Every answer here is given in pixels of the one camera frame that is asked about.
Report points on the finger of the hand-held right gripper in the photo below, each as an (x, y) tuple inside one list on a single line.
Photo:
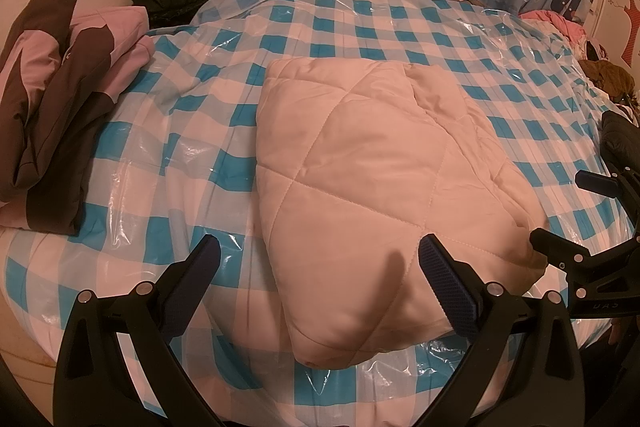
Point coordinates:
[(560, 252), (607, 186)]

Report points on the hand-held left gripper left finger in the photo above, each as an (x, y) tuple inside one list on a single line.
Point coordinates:
[(197, 279)]

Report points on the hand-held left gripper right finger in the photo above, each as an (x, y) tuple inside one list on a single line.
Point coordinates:
[(447, 287)]

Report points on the cream quilted jacket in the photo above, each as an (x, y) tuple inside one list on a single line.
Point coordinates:
[(360, 187)]

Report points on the brown cloth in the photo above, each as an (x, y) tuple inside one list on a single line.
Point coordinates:
[(607, 77)]

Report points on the pink cloth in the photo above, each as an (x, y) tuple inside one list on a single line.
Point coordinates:
[(555, 24)]

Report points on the blue checked plastic sheet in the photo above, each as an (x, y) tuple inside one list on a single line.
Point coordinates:
[(200, 97)]

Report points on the pink and brown garment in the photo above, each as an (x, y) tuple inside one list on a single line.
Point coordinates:
[(55, 107)]

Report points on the tree wall sticker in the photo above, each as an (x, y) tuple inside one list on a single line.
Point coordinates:
[(629, 27)]

